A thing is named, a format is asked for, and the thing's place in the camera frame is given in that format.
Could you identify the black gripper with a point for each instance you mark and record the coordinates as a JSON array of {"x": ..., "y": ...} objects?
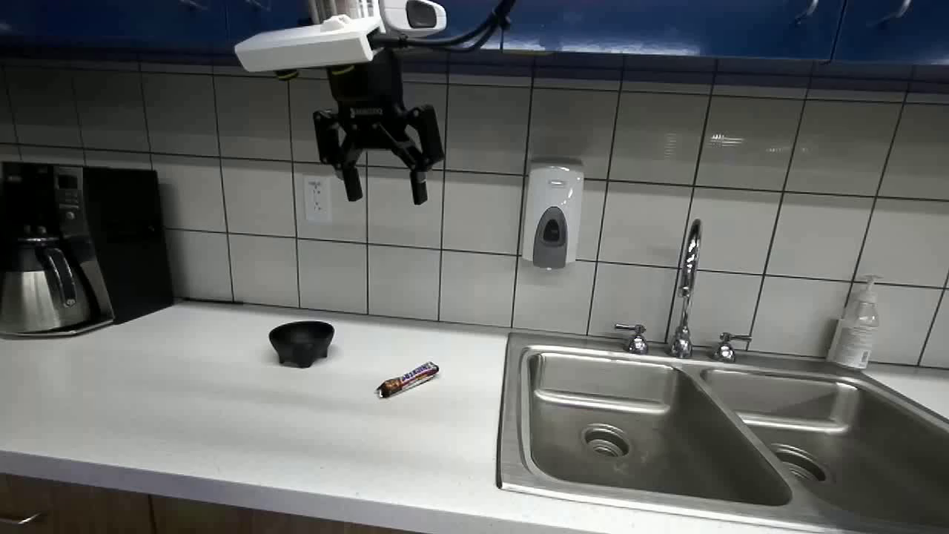
[{"x": 373, "y": 113}]

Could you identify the snickers candy bar packet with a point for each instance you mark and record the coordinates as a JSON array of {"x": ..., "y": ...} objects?
[{"x": 408, "y": 382}]

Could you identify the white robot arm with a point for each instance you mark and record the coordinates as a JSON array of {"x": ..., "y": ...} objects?
[{"x": 398, "y": 26}]

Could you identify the black bowl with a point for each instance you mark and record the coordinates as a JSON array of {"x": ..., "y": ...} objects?
[{"x": 302, "y": 343}]

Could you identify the black coffee maker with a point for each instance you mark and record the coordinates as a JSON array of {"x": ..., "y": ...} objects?
[{"x": 112, "y": 223}]

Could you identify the steel coffee carafe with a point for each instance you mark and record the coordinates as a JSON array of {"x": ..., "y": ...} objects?
[{"x": 44, "y": 288}]

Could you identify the chrome sink faucet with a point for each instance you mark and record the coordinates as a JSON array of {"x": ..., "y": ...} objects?
[{"x": 680, "y": 340}]

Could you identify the blue upper cabinet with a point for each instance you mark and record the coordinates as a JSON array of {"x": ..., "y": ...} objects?
[{"x": 810, "y": 32}]

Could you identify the stainless steel double sink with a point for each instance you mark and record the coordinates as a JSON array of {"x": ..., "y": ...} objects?
[{"x": 755, "y": 444}]

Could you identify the wooden lower cabinet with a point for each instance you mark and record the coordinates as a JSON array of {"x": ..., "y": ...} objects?
[{"x": 32, "y": 505}]

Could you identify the clear pump soap bottle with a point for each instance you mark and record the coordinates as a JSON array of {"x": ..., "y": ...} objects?
[{"x": 855, "y": 331}]

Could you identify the white wall outlet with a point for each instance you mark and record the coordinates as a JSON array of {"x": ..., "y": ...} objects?
[{"x": 318, "y": 199}]

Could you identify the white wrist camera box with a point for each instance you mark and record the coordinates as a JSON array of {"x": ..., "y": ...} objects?
[{"x": 309, "y": 46}]

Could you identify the white wall soap dispenser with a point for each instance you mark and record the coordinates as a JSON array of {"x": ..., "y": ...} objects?
[{"x": 554, "y": 214}]

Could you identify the chrome left faucet handle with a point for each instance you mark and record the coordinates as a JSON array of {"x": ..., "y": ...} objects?
[{"x": 635, "y": 337}]

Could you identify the chrome faucet handle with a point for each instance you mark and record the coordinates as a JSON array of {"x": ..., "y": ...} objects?
[
  {"x": 635, "y": 337},
  {"x": 729, "y": 345}
]

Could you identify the chrome right faucet handle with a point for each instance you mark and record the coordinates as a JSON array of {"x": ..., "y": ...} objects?
[{"x": 729, "y": 345}]

